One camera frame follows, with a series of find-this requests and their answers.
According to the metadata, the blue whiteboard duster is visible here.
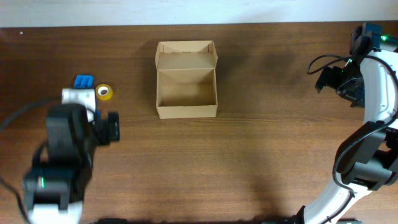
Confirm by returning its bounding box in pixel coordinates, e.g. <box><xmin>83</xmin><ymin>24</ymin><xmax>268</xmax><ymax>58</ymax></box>
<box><xmin>73</xmin><ymin>75</ymin><xmax>94</xmax><ymax>89</ymax></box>

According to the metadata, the cardboard box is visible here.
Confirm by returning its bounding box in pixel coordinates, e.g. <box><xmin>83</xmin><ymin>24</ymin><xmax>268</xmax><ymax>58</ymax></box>
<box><xmin>155</xmin><ymin>40</ymin><xmax>218</xmax><ymax>119</ymax></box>

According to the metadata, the blue whiteboard marker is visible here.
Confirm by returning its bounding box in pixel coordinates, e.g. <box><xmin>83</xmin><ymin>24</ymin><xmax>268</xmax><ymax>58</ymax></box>
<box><xmin>94</xmin><ymin>110</ymin><xmax>101</xmax><ymax>120</ymax></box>

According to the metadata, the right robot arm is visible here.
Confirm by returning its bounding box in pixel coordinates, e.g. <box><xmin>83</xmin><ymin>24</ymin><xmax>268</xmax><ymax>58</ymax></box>
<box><xmin>266</xmin><ymin>22</ymin><xmax>397</xmax><ymax>224</ymax></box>

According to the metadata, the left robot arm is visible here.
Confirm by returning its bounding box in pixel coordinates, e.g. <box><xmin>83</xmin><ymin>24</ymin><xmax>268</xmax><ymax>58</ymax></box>
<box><xmin>22</xmin><ymin>103</ymin><xmax>120</xmax><ymax>223</ymax></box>

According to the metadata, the yellow tape roll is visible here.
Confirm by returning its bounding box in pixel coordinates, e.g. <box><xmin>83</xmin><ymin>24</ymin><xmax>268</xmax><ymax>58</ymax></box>
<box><xmin>95</xmin><ymin>84</ymin><xmax>114</xmax><ymax>101</ymax></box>

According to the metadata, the right black cable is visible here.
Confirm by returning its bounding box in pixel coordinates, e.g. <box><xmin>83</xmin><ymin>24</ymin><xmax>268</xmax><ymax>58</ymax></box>
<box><xmin>306</xmin><ymin>54</ymin><xmax>361</xmax><ymax>75</ymax></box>

